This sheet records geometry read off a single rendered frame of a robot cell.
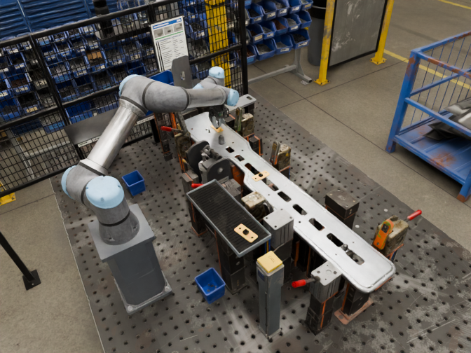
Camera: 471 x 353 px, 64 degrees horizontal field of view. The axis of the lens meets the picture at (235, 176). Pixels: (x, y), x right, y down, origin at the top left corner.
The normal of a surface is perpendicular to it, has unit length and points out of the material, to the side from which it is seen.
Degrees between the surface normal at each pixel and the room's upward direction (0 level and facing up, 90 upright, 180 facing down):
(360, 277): 0
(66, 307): 0
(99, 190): 8
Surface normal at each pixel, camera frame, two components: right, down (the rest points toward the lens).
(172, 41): 0.57, 0.52
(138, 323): -0.06, -0.74
